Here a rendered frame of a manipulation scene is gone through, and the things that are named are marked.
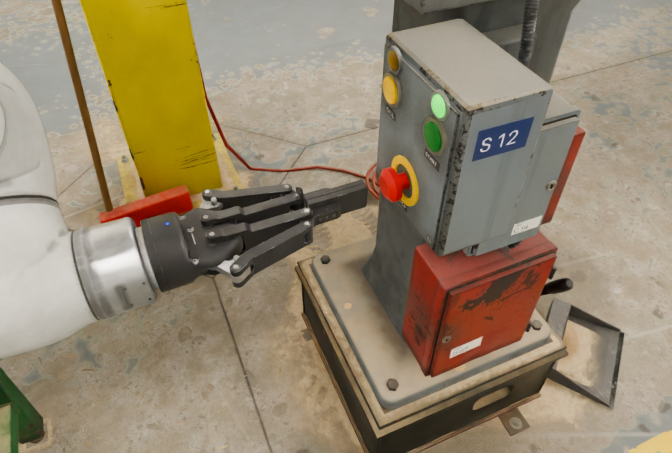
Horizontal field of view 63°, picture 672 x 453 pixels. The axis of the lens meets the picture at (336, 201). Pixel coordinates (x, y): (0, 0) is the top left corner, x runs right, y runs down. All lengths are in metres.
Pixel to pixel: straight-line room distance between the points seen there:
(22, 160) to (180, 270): 0.17
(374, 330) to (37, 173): 0.90
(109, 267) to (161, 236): 0.05
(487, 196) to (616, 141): 1.99
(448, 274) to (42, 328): 0.68
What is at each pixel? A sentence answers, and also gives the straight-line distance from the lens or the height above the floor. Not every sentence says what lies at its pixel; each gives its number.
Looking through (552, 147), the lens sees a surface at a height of 0.88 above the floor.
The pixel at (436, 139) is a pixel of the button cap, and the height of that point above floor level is 1.07.
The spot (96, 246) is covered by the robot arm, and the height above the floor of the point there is 1.02.
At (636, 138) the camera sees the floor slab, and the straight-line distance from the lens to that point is 2.62.
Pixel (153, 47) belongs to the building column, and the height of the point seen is 0.62.
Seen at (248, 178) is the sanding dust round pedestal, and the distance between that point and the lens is 2.13.
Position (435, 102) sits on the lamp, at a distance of 0.52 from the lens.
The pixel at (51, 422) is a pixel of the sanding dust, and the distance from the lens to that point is 1.69.
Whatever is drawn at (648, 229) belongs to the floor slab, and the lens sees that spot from 2.20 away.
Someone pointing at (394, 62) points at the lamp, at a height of 1.11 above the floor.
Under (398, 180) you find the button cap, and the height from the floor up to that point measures 0.99.
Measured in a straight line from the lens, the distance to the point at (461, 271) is 1.02.
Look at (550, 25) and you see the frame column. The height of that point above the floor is 1.02.
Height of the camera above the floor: 1.39
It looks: 44 degrees down
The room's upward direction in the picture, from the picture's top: straight up
